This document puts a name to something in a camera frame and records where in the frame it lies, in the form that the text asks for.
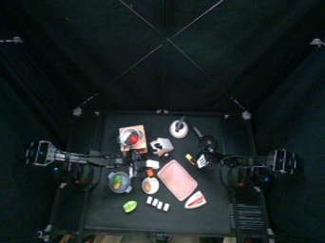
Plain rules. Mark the white round bowl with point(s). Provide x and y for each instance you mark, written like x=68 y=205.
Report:
x=154 y=186

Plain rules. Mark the white toy toaster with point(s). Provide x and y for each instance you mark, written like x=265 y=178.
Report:
x=162 y=146

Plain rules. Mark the red toy tomato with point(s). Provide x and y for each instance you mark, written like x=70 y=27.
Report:
x=134 y=139

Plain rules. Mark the white red toy slice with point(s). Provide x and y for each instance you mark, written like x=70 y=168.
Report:
x=196 y=200

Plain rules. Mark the small black round toy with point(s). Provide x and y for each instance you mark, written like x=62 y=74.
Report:
x=166 y=157

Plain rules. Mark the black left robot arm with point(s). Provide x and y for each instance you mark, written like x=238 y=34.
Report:
x=76 y=156

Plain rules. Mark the yellow toy food piece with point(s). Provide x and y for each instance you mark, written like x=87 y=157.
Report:
x=189 y=158

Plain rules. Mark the green toy vegetable slice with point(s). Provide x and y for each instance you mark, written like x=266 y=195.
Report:
x=118 y=179

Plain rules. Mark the yellow toy vegetable slice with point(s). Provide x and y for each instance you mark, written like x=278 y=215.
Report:
x=117 y=186

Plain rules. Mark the small white toy block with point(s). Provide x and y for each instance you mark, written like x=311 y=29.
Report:
x=166 y=207
x=161 y=204
x=149 y=200
x=155 y=202

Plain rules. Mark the grey metal frame bracket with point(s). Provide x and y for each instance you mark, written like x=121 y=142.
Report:
x=76 y=111
x=316 y=41
x=246 y=115
x=162 y=111

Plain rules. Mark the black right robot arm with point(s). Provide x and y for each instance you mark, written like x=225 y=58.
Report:
x=280 y=159

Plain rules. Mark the white toy rice block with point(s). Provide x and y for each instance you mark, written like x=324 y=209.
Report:
x=153 y=164

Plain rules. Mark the pink cutting board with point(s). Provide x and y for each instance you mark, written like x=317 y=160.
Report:
x=178 y=180

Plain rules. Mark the brown toy food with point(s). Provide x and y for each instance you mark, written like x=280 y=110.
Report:
x=147 y=187

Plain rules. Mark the black toy frying pan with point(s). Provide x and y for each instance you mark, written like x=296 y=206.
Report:
x=208 y=143

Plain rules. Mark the green toy leaf vegetable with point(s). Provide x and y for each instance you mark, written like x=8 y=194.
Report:
x=130 y=206

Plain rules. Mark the silver toy pot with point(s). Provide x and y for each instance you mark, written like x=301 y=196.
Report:
x=125 y=137

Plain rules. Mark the white toy kettle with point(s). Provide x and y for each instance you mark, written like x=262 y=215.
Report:
x=179 y=129

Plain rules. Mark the grey toy pot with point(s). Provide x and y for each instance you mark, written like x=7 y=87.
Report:
x=123 y=186

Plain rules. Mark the wooden toy stove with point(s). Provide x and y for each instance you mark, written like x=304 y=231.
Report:
x=142 y=148

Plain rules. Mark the orange toy food piece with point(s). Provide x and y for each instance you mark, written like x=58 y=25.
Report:
x=150 y=172

